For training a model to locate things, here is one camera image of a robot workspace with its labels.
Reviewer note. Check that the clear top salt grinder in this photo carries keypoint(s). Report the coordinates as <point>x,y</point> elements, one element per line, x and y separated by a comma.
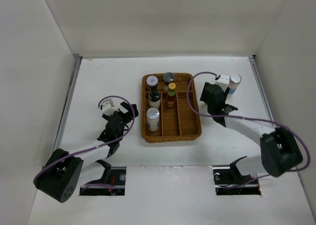
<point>168,78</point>

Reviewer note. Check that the white jar silver lid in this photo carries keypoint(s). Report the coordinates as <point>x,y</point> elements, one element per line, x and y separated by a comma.
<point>153,117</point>

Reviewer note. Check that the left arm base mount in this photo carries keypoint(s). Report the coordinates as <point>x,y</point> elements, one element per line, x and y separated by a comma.
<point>111,183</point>

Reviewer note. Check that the tall jar silver lid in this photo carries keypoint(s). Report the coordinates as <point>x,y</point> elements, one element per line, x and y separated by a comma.
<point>234,82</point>

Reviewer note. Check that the spice jar white red lid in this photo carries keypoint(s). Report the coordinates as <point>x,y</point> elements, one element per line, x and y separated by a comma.
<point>152,81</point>

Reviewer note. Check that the brown wicker basket tray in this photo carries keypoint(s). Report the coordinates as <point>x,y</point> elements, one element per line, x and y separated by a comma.
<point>178,123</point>

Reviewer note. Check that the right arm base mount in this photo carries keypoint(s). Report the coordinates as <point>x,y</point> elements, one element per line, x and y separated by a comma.
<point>229,181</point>

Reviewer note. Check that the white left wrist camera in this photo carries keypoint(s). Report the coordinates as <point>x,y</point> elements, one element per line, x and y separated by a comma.
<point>107,107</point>

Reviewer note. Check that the dark sauce bottle black cap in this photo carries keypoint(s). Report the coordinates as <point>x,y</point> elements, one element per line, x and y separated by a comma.
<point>154,98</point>

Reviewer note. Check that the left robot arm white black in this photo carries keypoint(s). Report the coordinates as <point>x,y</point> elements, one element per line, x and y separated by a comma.
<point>59,177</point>

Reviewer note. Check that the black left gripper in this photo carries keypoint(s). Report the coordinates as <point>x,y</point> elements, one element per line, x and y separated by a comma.
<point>130,112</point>

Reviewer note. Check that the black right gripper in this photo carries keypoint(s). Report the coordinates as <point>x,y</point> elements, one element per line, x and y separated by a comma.
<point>203,97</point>

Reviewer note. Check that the red chili sauce bottle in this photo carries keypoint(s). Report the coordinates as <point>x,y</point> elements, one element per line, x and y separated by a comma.
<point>171,95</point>

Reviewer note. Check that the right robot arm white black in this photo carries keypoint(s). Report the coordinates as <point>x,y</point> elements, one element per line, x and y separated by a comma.
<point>279,150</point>

